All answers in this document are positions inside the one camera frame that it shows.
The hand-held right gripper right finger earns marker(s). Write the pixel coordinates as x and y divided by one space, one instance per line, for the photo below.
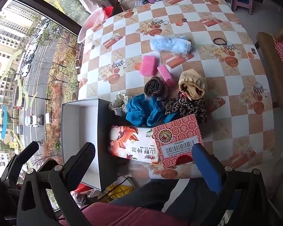
206 167

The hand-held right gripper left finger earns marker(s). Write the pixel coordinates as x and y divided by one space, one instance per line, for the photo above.
81 159

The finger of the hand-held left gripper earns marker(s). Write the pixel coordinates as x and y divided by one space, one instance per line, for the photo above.
23 155

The white cardboard box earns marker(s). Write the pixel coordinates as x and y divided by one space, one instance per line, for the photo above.
79 127

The leopard print scrunchie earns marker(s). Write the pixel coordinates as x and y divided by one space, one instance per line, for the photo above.
191 109

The cream polka dot scrunchie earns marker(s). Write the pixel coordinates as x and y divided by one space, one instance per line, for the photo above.
116 103

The blue crinkled cloth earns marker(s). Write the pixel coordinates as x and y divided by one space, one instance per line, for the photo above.
162 116
138 109

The purple knit sock roll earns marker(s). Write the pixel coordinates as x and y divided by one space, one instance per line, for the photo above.
155 88

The pink foam sponge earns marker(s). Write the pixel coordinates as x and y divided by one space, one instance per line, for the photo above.
149 66
166 76

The light blue fluffy scrunchie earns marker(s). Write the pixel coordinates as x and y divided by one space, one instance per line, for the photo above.
169 43

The red round stool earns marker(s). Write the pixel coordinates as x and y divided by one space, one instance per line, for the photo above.
82 187

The white parked car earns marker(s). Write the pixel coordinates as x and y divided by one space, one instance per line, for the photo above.
34 120

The white crumpled cloth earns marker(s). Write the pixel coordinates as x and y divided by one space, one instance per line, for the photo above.
85 197

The checkered printed tablecloth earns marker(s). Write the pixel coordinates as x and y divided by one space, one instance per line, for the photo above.
226 127

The white roadside box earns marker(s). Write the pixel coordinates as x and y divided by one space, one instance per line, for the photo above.
48 118

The red patterned flat box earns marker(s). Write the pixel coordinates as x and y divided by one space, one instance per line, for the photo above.
176 131

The floral tissue pack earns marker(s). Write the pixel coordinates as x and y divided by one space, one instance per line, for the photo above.
132 143

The person's trouser leg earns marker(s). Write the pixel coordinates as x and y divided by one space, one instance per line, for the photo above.
155 193

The person's maroon jacket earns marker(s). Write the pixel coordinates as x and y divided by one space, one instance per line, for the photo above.
132 216

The wooden armchair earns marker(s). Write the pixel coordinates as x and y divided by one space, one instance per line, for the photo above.
268 75

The red plastic bucket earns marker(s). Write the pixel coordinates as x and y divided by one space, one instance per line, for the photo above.
109 11

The wicker basket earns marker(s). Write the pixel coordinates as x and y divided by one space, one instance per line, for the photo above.
104 1

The yellow metal frame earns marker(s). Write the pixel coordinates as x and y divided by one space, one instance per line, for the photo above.
120 189

